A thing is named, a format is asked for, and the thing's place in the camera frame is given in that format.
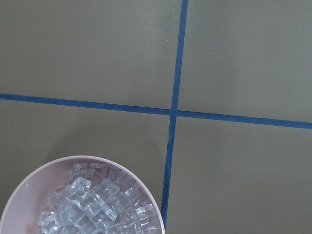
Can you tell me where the pink bowl of ice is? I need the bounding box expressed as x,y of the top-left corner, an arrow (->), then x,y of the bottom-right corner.
0,156 -> 165,234

